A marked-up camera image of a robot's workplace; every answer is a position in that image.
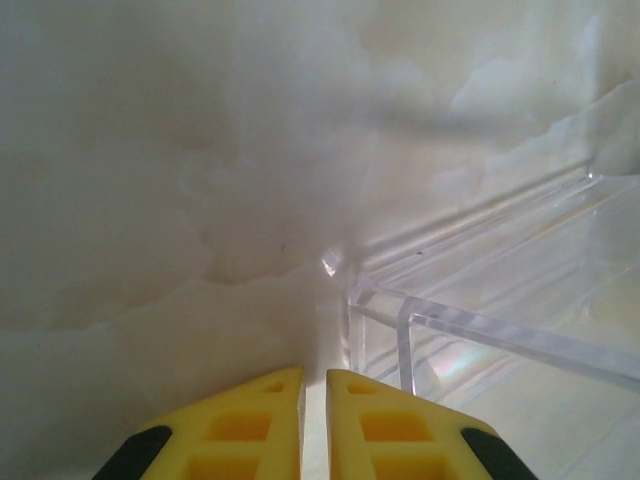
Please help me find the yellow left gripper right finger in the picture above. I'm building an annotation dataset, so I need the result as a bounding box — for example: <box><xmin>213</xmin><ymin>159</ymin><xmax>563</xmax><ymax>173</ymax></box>
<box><xmin>325</xmin><ymin>368</ymin><xmax>544</xmax><ymax>480</ymax></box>

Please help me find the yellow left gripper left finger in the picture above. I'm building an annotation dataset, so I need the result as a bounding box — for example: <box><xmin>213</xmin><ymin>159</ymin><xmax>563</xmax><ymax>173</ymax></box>
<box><xmin>94</xmin><ymin>366</ymin><xmax>306</xmax><ymax>480</ymax></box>

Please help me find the clear acrylic tray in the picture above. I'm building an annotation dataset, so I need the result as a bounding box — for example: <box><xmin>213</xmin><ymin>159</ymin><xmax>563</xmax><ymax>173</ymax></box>
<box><xmin>319</xmin><ymin>159</ymin><xmax>640</xmax><ymax>436</ymax></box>

